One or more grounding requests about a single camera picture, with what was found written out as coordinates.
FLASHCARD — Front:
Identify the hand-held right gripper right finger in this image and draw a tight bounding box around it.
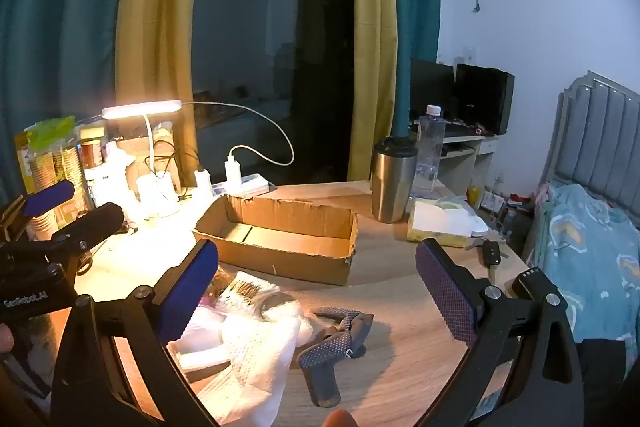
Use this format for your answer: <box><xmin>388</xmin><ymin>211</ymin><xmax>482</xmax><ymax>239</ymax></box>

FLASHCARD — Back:
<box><xmin>415</xmin><ymin>238</ymin><xmax>586</xmax><ymax>427</ymax></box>

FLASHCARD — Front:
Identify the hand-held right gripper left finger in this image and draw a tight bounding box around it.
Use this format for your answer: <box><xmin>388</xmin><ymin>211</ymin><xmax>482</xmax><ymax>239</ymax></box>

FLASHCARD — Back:
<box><xmin>50</xmin><ymin>238</ymin><xmax>221</xmax><ymax>427</ymax></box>

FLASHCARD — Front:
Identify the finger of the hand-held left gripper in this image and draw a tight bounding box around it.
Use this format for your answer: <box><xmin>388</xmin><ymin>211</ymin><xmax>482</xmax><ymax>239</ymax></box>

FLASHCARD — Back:
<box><xmin>50</xmin><ymin>202</ymin><xmax>125</xmax><ymax>275</ymax></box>
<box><xmin>0</xmin><ymin>179</ymin><xmax>76</xmax><ymax>244</ymax></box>

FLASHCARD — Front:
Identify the bag of cotton swabs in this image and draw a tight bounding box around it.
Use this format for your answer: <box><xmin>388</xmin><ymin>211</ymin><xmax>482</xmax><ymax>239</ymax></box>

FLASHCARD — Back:
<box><xmin>219</xmin><ymin>271</ymin><xmax>282</xmax><ymax>314</ymax></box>

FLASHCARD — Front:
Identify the white paper towel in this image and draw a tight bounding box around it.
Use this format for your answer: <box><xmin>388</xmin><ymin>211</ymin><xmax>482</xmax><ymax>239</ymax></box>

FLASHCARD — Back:
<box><xmin>197</xmin><ymin>301</ymin><xmax>313</xmax><ymax>425</ymax></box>

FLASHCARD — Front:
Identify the brown cardboard box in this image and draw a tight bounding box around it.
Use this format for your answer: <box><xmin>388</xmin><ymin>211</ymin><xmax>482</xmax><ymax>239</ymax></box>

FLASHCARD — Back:
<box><xmin>192</xmin><ymin>194</ymin><xmax>360</xmax><ymax>287</ymax></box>

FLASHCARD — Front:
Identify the pair of grey dotted gloves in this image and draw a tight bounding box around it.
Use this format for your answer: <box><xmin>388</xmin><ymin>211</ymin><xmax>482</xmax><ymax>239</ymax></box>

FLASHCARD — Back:
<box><xmin>296</xmin><ymin>307</ymin><xmax>375</xmax><ymax>408</ymax></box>

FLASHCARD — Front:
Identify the bag of paper cups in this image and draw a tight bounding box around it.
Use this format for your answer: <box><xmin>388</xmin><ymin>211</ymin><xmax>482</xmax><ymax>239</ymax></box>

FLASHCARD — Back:
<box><xmin>14</xmin><ymin>117</ymin><xmax>85</xmax><ymax>239</ymax></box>

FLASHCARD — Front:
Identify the white spray bottle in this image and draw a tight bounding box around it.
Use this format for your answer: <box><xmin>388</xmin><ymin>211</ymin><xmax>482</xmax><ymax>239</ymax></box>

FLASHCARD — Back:
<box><xmin>102</xmin><ymin>142</ymin><xmax>137</xmax><ymax>208</ymax></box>

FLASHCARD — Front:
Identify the black car key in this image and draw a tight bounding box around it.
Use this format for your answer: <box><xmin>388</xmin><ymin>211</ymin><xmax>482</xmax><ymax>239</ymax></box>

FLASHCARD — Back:
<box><xmin>480</xmin><ymin>239</ymin><xmax>504</xmax><ymax>281</ymax></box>

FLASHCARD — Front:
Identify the red label jar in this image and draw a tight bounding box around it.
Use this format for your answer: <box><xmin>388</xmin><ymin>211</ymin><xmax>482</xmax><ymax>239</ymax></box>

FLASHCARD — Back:
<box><xmin>80</xmin><ymin>127</ymin><xmax>107</xmax><ymax>172</ymax></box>

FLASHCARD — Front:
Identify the yellow tissue pack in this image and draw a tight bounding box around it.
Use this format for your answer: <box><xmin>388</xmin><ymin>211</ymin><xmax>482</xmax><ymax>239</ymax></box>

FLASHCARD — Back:
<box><xmin>406</xmin><ymin>197</ymin><xmax>489</xmax><ymax>249</ymax></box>

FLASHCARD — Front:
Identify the black small device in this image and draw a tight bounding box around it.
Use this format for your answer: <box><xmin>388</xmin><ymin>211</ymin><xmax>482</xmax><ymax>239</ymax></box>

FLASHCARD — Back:
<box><xmin>512</xmin><ymin>268</ymin><xmax>551</xmax><ymax>304</ymax></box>

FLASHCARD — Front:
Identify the brown cardboard carton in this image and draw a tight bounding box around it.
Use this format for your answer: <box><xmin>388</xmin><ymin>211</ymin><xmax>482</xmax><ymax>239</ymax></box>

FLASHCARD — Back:
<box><xmin>106</xmin><ymin>122</ymin><xmax>177</xmax><ymax>160</ymax></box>

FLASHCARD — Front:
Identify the white charger plug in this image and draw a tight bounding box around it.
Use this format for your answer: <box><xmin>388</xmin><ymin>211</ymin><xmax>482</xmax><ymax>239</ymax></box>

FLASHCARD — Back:
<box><xmin>194</xmin><ymin>168</ymin><xmax>212</xmax><ymax>204</ymax></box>
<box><xmin>225</xmin><ymin>151</ymin><xmax>243</xmax><ymax>184</ymax></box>

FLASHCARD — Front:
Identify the stainless steel tumbler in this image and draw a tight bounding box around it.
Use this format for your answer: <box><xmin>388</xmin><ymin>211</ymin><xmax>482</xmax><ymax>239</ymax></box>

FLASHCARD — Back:
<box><xmin>371</xmin><ymin>137</ymin><xmax>419</xmax><ymax>224</ymax></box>

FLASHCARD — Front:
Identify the white power strip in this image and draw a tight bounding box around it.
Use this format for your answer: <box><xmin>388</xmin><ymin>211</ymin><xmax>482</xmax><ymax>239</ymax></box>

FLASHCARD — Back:
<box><xmin>210</xmin><ymin>174</ymin><xmax>272</xmax><ymax>198</ymax></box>

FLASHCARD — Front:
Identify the white desk lamp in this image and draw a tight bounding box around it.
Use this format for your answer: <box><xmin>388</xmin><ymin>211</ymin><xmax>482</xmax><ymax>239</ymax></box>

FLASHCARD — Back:
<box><xmin>101</xmin><ymin>99</ymin><xmax>184</xmax><ymax>220</ymax></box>

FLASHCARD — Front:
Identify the white computer desk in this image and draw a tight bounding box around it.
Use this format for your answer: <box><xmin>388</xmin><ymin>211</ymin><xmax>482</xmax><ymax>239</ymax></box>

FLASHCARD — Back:
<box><xmin>410</xmin><ymin>122</ymin><xmax>502</xmax><ymax>208</ymax></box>

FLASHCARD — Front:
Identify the clear water bottle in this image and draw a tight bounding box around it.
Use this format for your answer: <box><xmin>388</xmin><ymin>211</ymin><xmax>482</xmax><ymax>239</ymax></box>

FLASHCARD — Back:
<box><xmin>410</xmin><ymin>105</ymin><xmax>446</xmax><ymax>200</ymax></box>

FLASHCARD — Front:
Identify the blue printed blanket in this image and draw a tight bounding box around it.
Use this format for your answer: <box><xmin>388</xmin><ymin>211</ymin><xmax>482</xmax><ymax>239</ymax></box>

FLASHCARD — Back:
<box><xmin>532</xmin><ymin>184</ymin><xmax>640</xmax><ymax>344</ymax></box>

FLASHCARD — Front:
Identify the black computer monitor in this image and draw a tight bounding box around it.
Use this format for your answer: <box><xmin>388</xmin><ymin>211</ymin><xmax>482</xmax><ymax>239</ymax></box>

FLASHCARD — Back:
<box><xmin>410</xmin><ymin>58</ymin><xmax>457</xmax><ymax>122</ymax></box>
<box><xmin>453</xmin><ymin>63</ymin><xmax>516</xmax><ymax>136</ymax></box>

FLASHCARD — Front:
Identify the yellow curtain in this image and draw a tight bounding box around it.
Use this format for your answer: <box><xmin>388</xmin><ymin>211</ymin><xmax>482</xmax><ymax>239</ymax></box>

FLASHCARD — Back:
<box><xmin>347</xmin><ymin>0</ymin><xmax>402</xmax><ymax>182</ymax></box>
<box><xmin>115</xmin><ymin>0</ymin><xmax>212</xmax><ymax>188</ymax></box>

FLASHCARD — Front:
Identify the grey padded headboard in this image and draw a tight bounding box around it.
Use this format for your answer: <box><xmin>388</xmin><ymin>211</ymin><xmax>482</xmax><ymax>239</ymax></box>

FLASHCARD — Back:
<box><xmin>537</xmin><ymin>71</ymin><xmax>640</xmax><ymax>210</ymax></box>

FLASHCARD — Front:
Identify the dark glass window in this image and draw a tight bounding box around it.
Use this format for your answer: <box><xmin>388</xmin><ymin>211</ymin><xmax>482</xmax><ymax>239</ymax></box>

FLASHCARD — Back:
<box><xmin>192</xmin><ymin>0</ymin><xmax>357</xmax><ymax>188</ymax></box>

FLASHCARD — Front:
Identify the white charging cable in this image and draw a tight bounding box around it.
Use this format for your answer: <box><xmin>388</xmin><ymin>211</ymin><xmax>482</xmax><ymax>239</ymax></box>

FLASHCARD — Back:
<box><xmin>181</xmin><ymin>101</ymin><xmax>296</xmax><ymax>168</ymax></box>

